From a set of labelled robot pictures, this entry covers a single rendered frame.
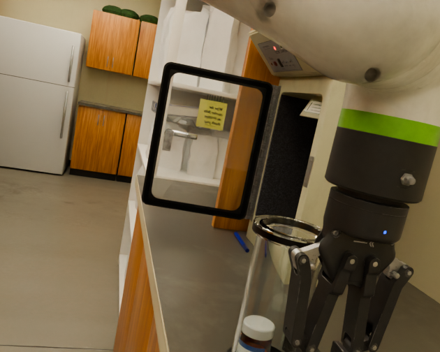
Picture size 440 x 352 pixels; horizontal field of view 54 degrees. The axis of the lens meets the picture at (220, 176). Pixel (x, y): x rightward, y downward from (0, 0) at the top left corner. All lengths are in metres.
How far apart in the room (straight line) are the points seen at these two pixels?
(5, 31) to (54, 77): 0.73
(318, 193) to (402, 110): 0.59
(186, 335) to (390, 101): 0.49
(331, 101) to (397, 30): 0.67
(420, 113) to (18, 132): 5.63
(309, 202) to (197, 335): 0.40
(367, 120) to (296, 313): 0.19
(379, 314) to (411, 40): 0.30
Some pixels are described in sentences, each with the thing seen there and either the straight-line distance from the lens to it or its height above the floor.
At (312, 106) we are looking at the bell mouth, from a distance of 1.06.
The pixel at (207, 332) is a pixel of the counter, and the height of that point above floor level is 0.94.
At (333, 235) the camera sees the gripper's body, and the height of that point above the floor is 1.21.
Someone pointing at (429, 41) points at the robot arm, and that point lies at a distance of 0.30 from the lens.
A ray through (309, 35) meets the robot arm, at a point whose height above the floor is 1.36.
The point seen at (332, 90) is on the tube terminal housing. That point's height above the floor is 1.38.
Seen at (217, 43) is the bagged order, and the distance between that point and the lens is 2.18.
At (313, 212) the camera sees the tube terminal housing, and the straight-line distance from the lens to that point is 0.97.
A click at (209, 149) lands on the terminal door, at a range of 1.20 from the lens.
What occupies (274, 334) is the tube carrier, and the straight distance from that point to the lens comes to 0.59.
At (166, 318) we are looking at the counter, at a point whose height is 0.94.
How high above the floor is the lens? 1.31
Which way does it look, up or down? 9 degrees down
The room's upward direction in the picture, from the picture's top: 11 degrees clockwise
